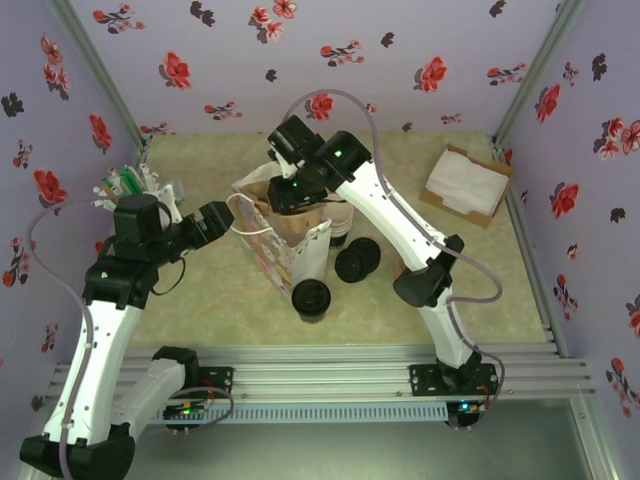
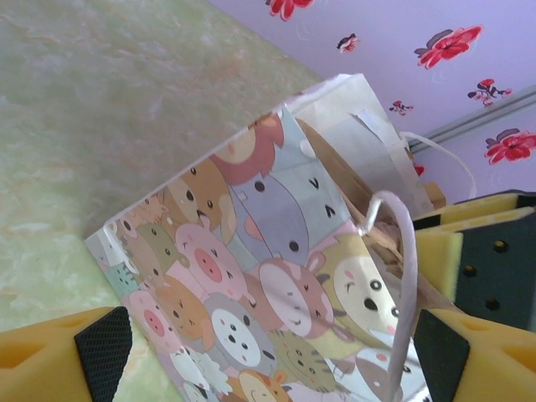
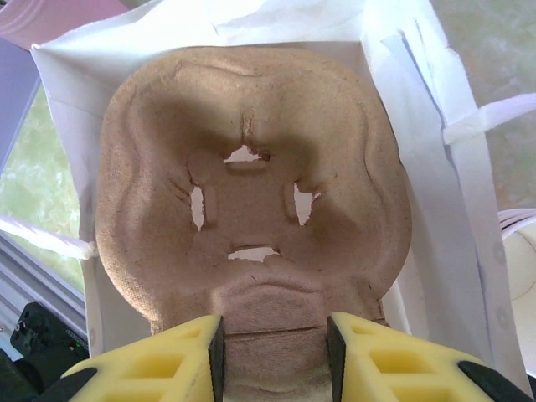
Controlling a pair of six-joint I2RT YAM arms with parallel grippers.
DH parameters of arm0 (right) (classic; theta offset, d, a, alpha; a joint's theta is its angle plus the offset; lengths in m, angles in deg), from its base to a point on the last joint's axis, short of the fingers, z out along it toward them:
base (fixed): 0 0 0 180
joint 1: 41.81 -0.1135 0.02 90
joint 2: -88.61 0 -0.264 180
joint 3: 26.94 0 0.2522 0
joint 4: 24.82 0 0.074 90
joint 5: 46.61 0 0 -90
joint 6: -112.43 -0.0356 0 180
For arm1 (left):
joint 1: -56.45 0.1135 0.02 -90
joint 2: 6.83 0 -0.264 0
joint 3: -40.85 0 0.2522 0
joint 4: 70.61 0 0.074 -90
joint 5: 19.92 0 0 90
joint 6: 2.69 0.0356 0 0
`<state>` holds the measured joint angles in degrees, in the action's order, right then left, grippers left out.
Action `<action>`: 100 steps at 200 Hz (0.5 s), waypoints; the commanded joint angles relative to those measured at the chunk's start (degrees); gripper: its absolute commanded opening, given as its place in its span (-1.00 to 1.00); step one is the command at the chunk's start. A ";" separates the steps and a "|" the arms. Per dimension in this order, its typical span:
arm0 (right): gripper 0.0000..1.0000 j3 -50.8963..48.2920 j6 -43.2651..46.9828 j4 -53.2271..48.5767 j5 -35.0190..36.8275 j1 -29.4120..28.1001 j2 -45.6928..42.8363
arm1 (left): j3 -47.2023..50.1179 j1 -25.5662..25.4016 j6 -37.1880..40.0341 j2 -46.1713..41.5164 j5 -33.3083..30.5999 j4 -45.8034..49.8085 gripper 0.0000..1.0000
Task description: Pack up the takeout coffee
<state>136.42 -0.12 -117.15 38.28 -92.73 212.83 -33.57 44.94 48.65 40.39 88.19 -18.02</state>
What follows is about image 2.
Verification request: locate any aluminium corner post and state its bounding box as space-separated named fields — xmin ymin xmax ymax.
xmin=408 ymin=85 xmax=536 ymax=154

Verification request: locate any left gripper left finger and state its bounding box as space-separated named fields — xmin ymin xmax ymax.
xmin=0 ymin=306 xmax=133 ymax=402

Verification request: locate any cartoon animal paper gift bag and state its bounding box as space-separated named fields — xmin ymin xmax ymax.
xmin=83 ymin=73 xmax=477 ymax=402

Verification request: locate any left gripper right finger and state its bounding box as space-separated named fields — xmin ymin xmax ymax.
xmin=414 ymin=309 xmax=536 ymax=402

